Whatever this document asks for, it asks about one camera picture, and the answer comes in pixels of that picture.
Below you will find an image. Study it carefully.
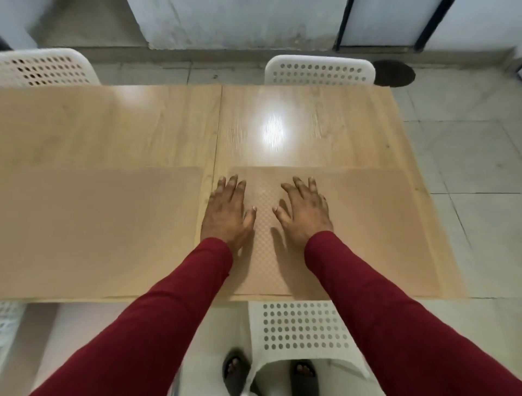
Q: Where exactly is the person's left hand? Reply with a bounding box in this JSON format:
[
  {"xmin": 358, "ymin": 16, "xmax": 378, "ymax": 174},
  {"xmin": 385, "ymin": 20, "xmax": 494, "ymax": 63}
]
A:
[{"xmin": 200, "ymin": 175, "xmax": 258, "ymax": 256}]

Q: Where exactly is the person's right hand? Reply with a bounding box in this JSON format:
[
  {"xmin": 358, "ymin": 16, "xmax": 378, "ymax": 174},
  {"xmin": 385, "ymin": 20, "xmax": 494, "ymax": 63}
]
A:
[{"xmin": 272, "ymin": 176, "xmax": 335, "ymax": 250}]

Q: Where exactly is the tan placemat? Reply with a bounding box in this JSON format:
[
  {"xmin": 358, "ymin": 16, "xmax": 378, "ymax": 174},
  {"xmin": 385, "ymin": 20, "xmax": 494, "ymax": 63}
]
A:
[
  {"xmin": 218, "ymin": 165, "xmax": 443, "ymax": 299},
  {"xmin": 0, "ymin": 165, "xmax": 204, "ymax": 299}
]

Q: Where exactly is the white drawer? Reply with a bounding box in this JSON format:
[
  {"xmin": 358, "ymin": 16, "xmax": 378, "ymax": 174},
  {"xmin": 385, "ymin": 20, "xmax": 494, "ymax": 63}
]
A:
[{"xmin": 24, "ymin": 302, "xmax": 184, "ymax": 396}]

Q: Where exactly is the person's right forearm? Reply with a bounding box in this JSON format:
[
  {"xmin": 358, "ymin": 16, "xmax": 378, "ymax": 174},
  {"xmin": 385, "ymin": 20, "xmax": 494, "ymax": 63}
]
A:
[{"xmin": 303, "ymin": 230, "xmax": 522, "ymax": 396}]

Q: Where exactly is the person's left forearm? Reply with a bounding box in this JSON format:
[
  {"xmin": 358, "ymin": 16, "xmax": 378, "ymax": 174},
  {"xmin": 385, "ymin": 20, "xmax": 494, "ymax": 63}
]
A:
[{"xmin": 30, "ymin": 238, "xmax": 234, "ymax": 396}]

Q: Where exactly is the light wooden table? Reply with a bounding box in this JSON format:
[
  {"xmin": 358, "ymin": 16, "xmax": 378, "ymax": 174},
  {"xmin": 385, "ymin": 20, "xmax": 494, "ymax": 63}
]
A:
[{"xmin": 0, "ymin": 83, "xmax": 468, "ymax": 304}]

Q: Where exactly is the white perforated plastic chair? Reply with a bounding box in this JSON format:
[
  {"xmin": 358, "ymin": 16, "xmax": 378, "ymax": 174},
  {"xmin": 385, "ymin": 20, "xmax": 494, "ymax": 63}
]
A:
[
  {"xmin": 264, "ymin": 54, "xmax": 376, "ymax": 86},
  {"xmin": 0, "ymin": 47, "xmax": 102, "ymax": 89},
  {"xmin": 0, "ymin": 301, "xmax": 27, "ymax": 368},
  {"xmin": 243, "ymin": 300, "xmax": 374, "ymax": 396}
]

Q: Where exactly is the dark grey slipper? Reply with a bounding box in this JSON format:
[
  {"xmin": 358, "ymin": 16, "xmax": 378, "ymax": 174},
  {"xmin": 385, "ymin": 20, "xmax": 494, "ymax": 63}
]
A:
[
  {"xmin": 222, "ymin": 350, "xmax": 252, "ymax": 396},
  {"xmin": 289, "ymin": 358, "xmax": 320, "ymax": 396}
]

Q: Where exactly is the dark round floor drain cover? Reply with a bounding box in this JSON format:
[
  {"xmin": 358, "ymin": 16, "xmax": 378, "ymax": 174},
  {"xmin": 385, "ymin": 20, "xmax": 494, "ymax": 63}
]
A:
[{"xmin": 373, "ymin": 60, "xmax": 417, "ymax": 88}]

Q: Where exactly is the white door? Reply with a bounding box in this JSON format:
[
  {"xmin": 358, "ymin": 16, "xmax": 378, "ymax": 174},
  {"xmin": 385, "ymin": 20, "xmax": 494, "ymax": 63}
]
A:
[{"xmin": 340, "ymin": 0, "xmax": 448, "ymax": 48}]

